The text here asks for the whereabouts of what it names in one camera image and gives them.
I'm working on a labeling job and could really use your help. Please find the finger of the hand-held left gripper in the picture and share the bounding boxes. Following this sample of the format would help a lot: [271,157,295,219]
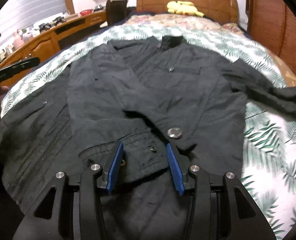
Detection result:
[0,57,41,89]

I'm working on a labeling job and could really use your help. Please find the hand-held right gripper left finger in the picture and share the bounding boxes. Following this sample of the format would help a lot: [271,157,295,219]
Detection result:
[16,141,125,240]

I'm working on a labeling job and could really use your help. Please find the leaf-print bed blanket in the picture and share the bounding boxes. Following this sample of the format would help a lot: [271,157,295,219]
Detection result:
[0,24,296,240]

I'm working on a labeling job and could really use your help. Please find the yellow plush toy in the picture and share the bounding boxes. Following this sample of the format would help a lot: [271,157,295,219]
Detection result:
[167,1,205,17]

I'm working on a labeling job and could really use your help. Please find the grey window blinds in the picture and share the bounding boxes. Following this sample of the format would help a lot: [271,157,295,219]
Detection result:
[0,0,71,32]

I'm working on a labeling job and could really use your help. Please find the wooden bed headboard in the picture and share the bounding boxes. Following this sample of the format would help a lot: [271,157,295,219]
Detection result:
[136,0,239,25]

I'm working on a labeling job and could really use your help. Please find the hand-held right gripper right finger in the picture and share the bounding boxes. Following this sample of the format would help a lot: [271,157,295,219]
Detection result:
[165,144,280,240]

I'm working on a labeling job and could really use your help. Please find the wooden desk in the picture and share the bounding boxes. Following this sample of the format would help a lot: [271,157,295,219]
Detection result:
[0,10,107,73]

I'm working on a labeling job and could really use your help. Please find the floral pillow bedding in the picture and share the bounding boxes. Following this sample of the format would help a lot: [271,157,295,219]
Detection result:
[124,13,250,34]

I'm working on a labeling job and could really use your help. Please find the black jacket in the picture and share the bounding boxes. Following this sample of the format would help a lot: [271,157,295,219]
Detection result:
[0,35,296,240]

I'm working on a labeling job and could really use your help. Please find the dark wooden chair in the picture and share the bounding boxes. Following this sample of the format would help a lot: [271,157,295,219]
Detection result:
[105,0,128,27]

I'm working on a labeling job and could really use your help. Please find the wooden louvered wardrobe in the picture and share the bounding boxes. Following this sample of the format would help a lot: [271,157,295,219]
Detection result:
[248,0,296,63]

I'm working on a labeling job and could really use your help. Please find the cluster of desk bottles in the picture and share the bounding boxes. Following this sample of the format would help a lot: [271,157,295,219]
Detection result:
[0,26,41,61]

